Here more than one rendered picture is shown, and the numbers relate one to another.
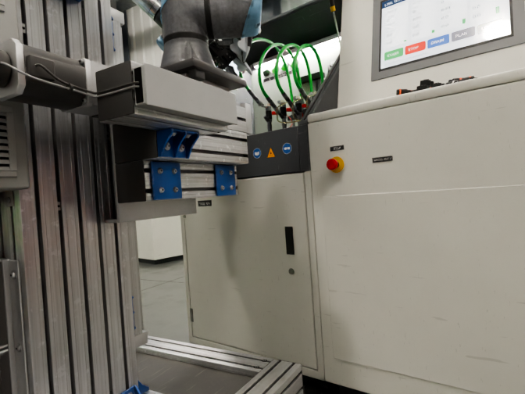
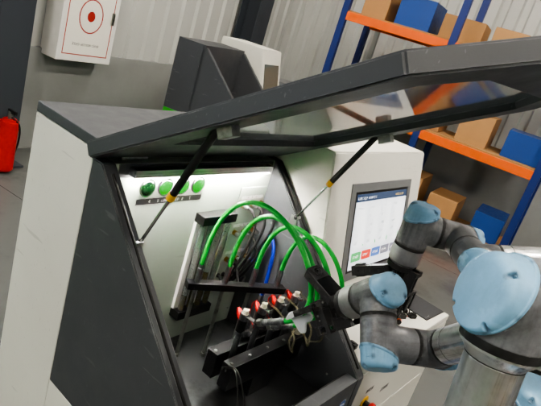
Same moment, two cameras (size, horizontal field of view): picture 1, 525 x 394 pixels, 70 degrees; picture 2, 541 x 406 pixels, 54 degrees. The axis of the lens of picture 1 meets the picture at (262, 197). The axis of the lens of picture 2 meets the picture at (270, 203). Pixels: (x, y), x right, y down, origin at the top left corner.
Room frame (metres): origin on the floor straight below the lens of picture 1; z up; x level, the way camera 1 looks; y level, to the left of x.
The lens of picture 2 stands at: (1.79, 1.25, 1.87)
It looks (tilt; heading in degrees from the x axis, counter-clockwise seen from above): 18 degrees down; 267
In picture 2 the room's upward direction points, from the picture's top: 18 degrees clockwise
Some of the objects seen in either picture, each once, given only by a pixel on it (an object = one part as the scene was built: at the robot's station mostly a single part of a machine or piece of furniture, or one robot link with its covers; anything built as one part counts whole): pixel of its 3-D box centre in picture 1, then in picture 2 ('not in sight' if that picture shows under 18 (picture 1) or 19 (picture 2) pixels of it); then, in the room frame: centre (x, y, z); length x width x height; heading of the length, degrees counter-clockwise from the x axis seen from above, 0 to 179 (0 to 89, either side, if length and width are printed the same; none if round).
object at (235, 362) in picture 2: not in sight; (253, 361); (1.61, -0.15, 0.91); 0.34 x 0.10 x 0.15; 52
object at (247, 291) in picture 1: (241, 265); not in sight; (1.48, 0.10, 0.44); 0.65 x 0.02 x 0.68; 52
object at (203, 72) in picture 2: not in sight; (231, 119); (2.11, -4.35, 0.77); 1.30 x 0.85 x 1.55; 68
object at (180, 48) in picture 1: (187, 59); not in sight; (0.98, 0.17, 1.09); 0.15 x 0.15 x 0.10
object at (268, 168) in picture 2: (295, 51); (210, 170); (1.89, -0.22, 1.43); 0.54 x 0.03 x 0.02; 52
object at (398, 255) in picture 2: not in sight; (406, 254); (1.36, 0.04, 1.45); 0.08 x 0.08 x 0.05
